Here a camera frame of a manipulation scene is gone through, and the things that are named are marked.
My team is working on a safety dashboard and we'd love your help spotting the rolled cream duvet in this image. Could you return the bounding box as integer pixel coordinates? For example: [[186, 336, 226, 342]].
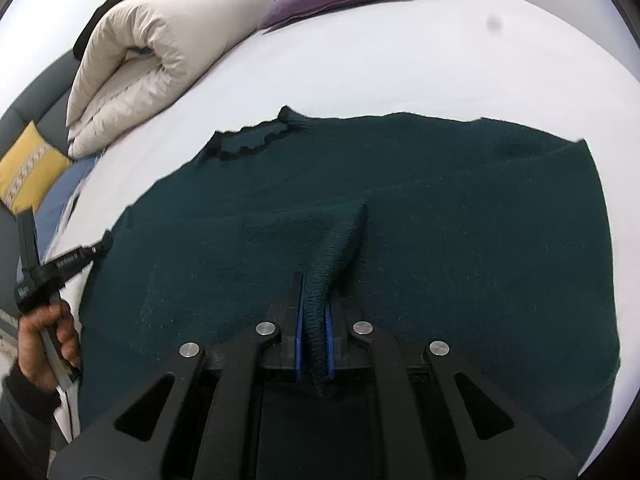
[[66, 0, 276, 160]]

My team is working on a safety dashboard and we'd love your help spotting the person's left forearm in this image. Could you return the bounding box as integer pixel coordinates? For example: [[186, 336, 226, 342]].
[[0, 365, 66, 466]]

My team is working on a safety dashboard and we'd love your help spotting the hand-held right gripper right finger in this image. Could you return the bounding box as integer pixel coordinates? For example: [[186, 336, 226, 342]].
[[325, 296, 579, 480]]

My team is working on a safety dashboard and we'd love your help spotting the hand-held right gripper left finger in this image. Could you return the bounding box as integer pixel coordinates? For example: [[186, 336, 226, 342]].
[[47, 272, 306, 480]]

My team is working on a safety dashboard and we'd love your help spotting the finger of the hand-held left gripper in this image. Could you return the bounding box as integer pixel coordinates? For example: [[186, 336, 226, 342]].
[[42, 230, 114, 283]]

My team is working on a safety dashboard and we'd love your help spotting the yellow pillow with patterned band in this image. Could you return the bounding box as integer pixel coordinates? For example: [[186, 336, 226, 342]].
[[0, 121, 73, 215]]

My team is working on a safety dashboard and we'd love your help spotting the blue pillow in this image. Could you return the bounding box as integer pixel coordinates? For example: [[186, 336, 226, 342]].
[[32, 154, 103, 261]]

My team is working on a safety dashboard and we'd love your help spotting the person's left hand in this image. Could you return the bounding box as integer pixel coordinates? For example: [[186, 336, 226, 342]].
[[16, 300, 83, 392]]

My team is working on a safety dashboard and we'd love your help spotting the dark green knit sweater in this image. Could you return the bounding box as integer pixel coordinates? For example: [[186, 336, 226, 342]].
[[77, 106, 622, 480]]

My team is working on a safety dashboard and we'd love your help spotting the grey upholstered headboard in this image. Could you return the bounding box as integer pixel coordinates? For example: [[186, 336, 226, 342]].
[[0, 50, 78, 311]]

